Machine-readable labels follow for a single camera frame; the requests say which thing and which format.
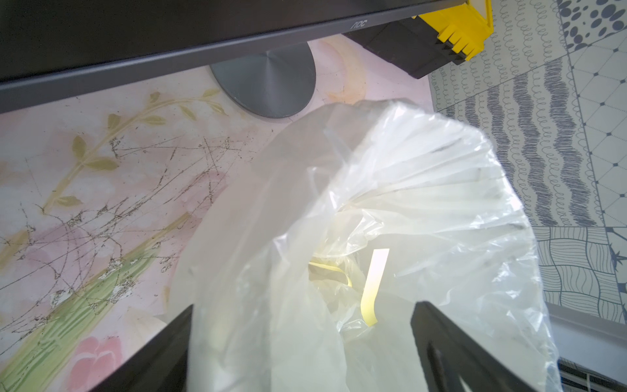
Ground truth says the yellow sticky note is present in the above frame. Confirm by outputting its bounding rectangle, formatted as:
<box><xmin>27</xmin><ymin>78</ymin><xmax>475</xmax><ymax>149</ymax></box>
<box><xmin>360</xmin><ymin>248</ymin><xmax>390</xmax><ymax>327</ymax></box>
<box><xmin>309</xmin><ymin>261</ymin><xmax>353</xmax><ymax>287</ymax></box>

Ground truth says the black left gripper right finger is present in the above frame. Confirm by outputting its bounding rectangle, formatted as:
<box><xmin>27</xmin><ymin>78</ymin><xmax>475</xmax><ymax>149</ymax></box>
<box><xmin>411</xmin><ymin>302</ymin><xmax>533</xmax><ymax>391</ymax></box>

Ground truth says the black computer monitor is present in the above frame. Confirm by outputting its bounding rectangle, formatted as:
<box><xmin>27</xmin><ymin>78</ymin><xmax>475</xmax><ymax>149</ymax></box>
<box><xmin>1</xmin><ymin>1</ymin><xmax>453</xmax><ymax>113</ymax></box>

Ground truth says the grey round monitor stand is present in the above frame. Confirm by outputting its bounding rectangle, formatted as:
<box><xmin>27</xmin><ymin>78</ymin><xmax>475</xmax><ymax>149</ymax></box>
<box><xmin>210</xmin><ymin>42</ymin><xmax>316</xmax><ymax>119</ymax></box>

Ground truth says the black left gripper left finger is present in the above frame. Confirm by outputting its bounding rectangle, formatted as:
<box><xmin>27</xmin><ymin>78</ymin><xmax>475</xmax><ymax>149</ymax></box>
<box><xmin>92</xmin><ymin>305</ymin><xmax>194</xmax><ymax>392</ymax></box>

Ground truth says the yellow black toolbox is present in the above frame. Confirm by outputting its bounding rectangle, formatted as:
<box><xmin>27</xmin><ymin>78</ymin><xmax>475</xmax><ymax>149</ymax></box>
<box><xmin>346</xmin><ymin>0</ymin><xmax>494</xmax><ymax>78</ymax></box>

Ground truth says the clear plastic trash bag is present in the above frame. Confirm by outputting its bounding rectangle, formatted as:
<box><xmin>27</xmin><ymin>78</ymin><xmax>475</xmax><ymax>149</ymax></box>
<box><xmin>168</xmin><ymin>101</ymin><xmax>561</xmax><ymax>391</ymax></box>

